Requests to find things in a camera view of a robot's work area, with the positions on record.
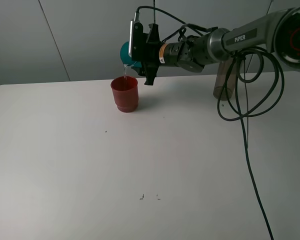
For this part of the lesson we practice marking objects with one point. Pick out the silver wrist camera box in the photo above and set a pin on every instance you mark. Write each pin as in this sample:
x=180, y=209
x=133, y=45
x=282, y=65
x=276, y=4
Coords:
x=131, y=34

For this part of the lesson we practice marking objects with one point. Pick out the smoky grey water bottle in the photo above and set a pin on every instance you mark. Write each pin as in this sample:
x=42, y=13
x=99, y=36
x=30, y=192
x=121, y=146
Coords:
x=221, y=78

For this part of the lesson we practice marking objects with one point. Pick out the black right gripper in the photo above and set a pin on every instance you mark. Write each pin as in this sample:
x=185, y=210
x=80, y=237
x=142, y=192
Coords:
x=146, y=51

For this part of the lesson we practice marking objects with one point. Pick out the teal translucent plastic cup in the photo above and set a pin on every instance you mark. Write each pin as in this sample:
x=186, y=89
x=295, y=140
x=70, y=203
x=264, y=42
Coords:
x=126, y=59

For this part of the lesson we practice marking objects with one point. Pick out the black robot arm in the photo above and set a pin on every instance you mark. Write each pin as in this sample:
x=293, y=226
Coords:
x=192, y=47

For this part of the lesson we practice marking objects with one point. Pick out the red plastic cup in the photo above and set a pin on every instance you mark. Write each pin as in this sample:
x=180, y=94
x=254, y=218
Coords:
x=125, y=93

